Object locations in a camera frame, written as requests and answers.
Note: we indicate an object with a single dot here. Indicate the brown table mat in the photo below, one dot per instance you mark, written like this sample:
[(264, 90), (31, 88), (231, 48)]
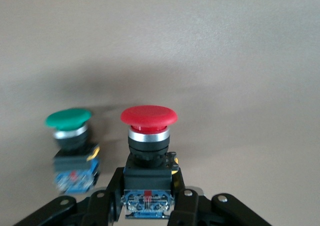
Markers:
[(160, 36)]

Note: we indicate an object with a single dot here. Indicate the red mushroom push button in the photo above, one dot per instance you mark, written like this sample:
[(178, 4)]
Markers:
[(148, 117)]

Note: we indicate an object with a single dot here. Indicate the green mushroom push button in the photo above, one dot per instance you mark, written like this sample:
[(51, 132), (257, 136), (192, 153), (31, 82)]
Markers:
[(67, 118)]

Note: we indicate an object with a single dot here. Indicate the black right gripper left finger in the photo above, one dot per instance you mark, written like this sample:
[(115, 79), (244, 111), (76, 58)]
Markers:
[(100, 206)]

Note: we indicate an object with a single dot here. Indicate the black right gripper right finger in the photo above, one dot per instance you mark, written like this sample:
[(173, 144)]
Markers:
[(187, 206)]

